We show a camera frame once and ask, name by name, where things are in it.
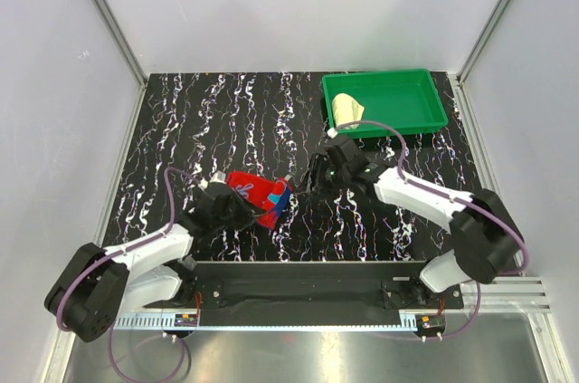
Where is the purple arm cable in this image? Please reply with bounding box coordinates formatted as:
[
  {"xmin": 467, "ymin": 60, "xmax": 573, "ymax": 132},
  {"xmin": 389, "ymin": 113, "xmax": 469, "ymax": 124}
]
[
  {"xmin": 327, "ymin": 120, "xmax": 530, "ymax": 340},
  {"xmin": 58, "ymin": 166, "xmax": 209, "ymax": 379}
]

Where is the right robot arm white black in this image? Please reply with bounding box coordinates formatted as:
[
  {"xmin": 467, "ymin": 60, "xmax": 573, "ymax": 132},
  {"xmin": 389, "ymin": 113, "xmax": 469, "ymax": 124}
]
[{"xmin": 306, "ymin": 134, "xmax": 528, "ymax": 308}]

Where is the green plastic tray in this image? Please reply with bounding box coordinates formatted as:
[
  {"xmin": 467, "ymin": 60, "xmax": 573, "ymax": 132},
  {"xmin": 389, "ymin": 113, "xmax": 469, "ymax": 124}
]
[{"xmin": 322, "ymin": 69, "xmax": 449, "ymax": 139}]

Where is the teal and yellow towel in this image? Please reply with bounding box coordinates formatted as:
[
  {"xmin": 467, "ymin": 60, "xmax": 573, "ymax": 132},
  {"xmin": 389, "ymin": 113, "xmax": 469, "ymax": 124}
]
[{"xmin": 331, "ymin": 93, "xmax": 365, "ymax": 130}]

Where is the red and blue towel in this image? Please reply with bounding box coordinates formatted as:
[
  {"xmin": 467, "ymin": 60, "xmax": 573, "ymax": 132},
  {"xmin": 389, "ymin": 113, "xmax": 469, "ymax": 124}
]
[{"xmin": 226, "ymin": 171, "xmax": 294, "ymax": 230}]

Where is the left aluminium frame post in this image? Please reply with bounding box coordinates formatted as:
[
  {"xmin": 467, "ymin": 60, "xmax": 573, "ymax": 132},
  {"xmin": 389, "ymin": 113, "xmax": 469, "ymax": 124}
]
[{"xmin": 91, "ymin": 0, "xmax": 148, "ymax": 89}]

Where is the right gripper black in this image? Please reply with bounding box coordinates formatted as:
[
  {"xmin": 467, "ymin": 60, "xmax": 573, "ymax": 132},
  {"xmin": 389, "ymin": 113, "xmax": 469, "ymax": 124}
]
[{"xmin": 295, "ymin": 154, "xmax": 349, "ymax": 202}]

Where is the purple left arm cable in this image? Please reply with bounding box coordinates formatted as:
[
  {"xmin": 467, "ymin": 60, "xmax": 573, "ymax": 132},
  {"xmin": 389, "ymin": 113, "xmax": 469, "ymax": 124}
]
[{"xmin": 58, "ymin": 166, "xmax": 209, "ymax": 379}]

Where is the slotted cable duct rail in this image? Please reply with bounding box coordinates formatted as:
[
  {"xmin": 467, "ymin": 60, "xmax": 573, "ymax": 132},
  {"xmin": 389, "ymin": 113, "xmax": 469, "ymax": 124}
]
[{"xmin": 114, "ymin": 309, "xmax": 417, "ymax": 332}]

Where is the right aluminium frame post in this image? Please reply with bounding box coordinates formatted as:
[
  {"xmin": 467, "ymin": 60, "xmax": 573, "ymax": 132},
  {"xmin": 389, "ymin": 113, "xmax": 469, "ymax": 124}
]
[{"xmin": 456, "ymin": 0, "xmax": 514, "ymax": 85}]

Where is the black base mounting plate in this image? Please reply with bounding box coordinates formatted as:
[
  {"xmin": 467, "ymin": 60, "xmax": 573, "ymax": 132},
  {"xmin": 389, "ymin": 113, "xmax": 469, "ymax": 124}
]
[{"xmin": 168, "ymin": 261, "xmax": 464, "ymax": 310}]

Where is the aluminium frame post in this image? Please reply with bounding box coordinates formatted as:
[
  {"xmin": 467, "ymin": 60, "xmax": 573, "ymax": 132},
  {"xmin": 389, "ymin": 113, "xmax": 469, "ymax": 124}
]
[
  {"xmin": 456, "ymin": 0, "xmax": 514, "ymax": 85},
  {"xmin": 91, "ymin": 0, "xmax": 148, "ymax": 89}
]

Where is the black marble pattern mat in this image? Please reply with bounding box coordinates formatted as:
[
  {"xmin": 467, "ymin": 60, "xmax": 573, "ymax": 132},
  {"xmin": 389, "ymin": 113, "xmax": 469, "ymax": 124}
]
[{"xmin": 85, "ymin": 71, "xmax": 526, "ymax": 278}]

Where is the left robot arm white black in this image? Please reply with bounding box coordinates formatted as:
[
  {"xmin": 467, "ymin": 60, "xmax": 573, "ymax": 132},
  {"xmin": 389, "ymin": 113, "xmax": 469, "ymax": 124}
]
[{"xmin": 44, "ymin": 180, "xmax": 264, "ymax": 342}]

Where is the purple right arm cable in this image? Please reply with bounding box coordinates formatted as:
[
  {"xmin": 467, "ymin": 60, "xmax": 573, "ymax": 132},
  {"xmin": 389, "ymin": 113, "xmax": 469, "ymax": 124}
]
[{"xmin": 327, "ymin": 120, "xmax": 530, "ymax": 340}]

